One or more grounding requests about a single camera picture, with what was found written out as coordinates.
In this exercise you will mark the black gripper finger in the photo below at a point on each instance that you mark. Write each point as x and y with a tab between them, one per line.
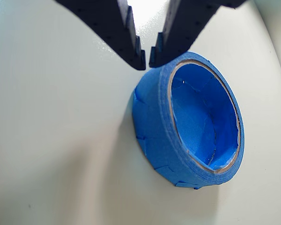
112	30
182	30

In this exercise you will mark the blue tape roll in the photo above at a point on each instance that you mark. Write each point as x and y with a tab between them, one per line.
154	117

